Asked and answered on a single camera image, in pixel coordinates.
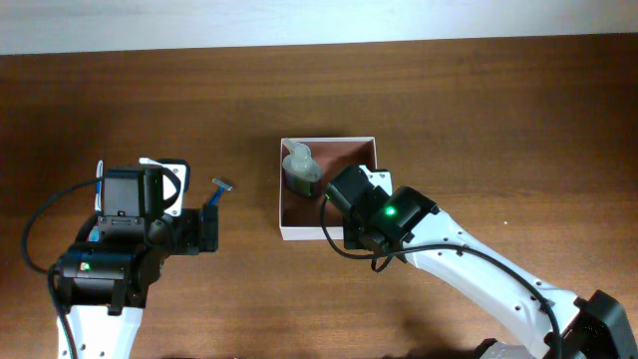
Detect blue white toothbrush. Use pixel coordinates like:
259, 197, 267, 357
94, 160, 104, 212

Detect clear soap pump bottle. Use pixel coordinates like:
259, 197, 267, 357
282, 139, 322, 197

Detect blue disposable razor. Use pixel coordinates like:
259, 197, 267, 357
207, 178, 232, 205

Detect white cardboard box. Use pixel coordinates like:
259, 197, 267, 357
278, 137, 381, 240

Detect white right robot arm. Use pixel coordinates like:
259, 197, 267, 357
326, 166, 637, 358

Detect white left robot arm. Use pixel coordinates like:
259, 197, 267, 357
48, 158, 218, 358

